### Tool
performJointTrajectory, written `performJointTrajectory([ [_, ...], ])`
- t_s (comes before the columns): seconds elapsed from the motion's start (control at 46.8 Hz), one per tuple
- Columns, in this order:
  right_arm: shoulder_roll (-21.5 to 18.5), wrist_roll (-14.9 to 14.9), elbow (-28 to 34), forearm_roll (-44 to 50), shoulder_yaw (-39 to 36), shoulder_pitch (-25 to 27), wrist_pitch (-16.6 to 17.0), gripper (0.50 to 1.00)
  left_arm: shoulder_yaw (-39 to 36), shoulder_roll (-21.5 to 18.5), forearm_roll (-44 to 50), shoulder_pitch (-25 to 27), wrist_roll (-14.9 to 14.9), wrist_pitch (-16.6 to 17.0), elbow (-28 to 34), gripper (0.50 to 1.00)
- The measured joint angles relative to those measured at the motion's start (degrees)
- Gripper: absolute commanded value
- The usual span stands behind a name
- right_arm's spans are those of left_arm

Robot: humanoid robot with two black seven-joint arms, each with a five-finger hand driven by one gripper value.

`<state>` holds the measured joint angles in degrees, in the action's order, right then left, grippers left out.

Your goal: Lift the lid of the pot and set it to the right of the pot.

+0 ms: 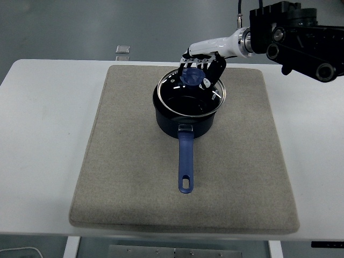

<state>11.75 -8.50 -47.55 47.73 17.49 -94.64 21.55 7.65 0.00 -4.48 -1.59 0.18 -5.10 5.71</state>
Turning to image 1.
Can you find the dark blue saucepan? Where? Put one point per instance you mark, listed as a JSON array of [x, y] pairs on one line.
[[185, 150]]

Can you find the black table control panel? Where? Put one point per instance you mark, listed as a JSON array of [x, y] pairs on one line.
[[328, 244]]

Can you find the glass lid with blue knob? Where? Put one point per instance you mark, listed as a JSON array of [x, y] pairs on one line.
[[188, 99]]

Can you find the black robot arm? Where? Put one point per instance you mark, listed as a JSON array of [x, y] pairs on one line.
[[295, 43]]

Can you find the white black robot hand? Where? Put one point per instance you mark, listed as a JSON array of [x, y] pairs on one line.
[[215, 44]]

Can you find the white table leg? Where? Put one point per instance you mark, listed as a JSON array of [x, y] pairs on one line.
[[71, 248], [276, 250]]

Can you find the grey metal plate with screws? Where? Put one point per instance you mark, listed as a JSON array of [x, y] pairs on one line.
[[174, 252]]

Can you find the beige fabric mat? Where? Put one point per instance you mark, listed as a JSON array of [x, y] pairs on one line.
[[134, 166]]

